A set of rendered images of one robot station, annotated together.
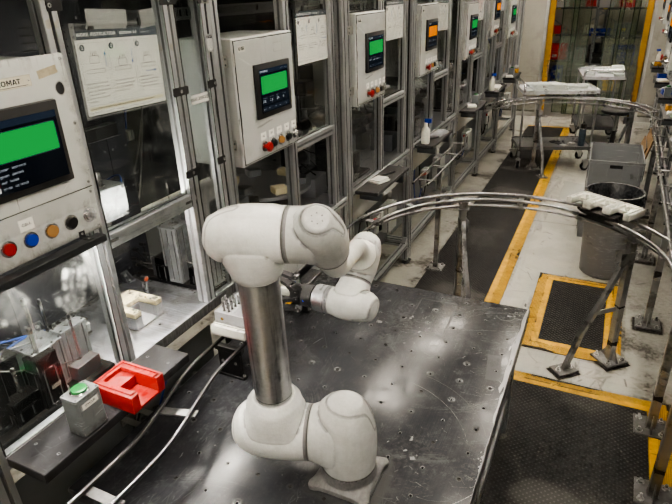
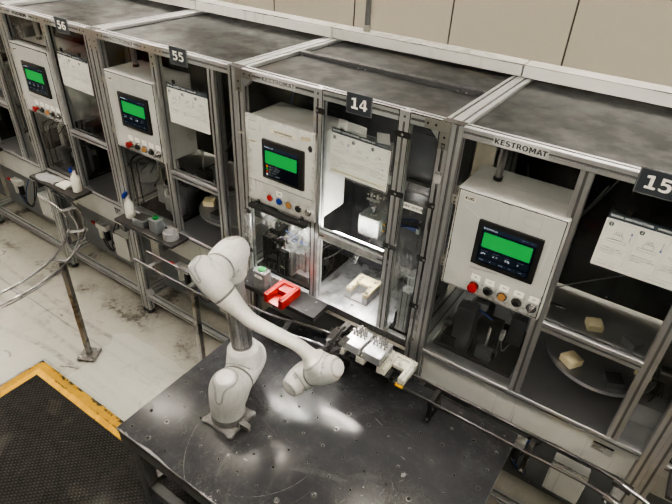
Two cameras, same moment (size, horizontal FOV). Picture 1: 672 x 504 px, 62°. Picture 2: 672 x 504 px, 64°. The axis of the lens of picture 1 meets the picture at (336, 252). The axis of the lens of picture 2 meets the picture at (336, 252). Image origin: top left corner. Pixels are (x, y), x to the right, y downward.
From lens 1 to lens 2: 2.50 m
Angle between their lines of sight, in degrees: 81
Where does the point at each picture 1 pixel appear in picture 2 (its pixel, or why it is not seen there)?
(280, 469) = not seen: hidden behind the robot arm
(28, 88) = (295, 141)
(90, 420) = (257, 283)
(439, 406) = (271, 488)
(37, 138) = (287, 163)
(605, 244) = not seen: outside the picture
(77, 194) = (305, 199)
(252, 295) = not seen: hidden behind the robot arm
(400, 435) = (251, 453)
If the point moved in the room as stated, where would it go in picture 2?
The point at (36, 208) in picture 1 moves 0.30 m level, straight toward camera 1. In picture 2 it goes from (285, 191) to (223, 200)
